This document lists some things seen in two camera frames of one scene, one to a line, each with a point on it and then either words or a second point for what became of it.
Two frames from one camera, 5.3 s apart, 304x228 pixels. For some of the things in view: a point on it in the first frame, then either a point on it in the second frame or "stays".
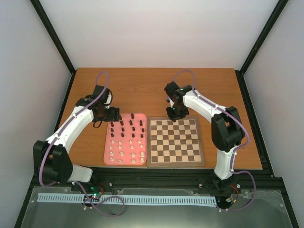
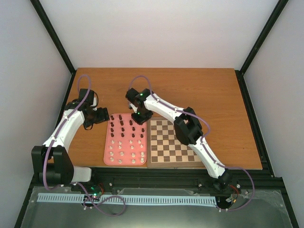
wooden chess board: x=176 y=144 stays
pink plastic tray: x=126 y=141 stays
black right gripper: x=174 y=118 -> x=140 y=121
